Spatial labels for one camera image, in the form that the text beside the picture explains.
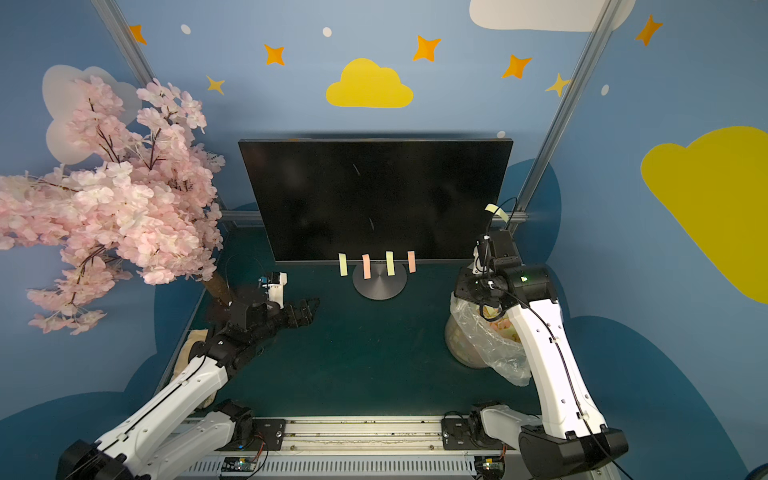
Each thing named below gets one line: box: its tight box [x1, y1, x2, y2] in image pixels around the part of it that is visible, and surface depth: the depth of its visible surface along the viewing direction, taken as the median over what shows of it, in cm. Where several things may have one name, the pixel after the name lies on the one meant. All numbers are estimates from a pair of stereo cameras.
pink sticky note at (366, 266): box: [362, 254, 371, 279], surface depth 87 cm
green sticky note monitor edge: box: [484, 203, 509, 223], surface depth 76 cm
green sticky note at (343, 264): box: [338, 253, 348, 277], surface depth 87 cm
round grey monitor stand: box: [352, 264, 408, 301], surface depth 106 cm
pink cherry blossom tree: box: [0, 76, 225, 335], surface depth 59 cm
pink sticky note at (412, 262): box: [407, 251, 416, 273], surface depth 88 cm
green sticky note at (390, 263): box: [386, 251, 395, 276], surface depth 86 cm
